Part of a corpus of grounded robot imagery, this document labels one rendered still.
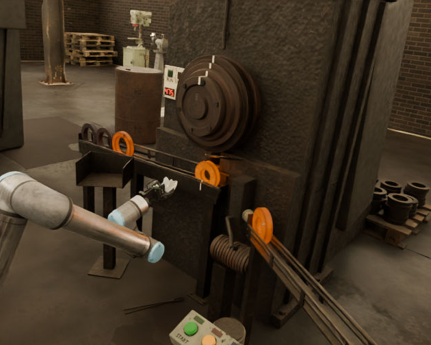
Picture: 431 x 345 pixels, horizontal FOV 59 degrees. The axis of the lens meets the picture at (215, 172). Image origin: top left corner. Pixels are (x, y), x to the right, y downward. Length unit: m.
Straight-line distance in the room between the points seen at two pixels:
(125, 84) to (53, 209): 3.55
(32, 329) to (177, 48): 1.64
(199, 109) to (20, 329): 1.38
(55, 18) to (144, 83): 4.35
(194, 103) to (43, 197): 0.86
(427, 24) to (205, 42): 5.97
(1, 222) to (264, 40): 1.31
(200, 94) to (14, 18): 2.67
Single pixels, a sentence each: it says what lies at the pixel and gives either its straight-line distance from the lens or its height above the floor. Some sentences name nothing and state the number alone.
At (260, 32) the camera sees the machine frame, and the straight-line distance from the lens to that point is 1.89.
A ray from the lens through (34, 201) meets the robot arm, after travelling 1.28.
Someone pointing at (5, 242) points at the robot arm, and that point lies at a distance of 1.41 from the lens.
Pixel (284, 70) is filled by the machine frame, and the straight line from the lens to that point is 1.81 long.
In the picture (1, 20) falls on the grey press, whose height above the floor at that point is 1.33.
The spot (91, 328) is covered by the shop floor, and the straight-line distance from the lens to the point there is 2.16.
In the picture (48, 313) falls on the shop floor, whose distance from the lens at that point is 2.29.
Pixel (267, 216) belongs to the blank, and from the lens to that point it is 1.59.
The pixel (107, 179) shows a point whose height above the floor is 0.60.
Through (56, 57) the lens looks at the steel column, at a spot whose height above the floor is 0.53.
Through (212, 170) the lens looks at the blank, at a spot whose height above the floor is 0.78.
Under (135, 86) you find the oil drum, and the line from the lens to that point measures 4.68.
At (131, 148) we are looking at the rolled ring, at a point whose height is 0.71.
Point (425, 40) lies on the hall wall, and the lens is 7.70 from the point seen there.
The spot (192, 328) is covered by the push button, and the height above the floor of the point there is 0.61.
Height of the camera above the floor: 1.48
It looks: 21 degrees down
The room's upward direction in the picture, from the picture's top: 6 degrees clockwise
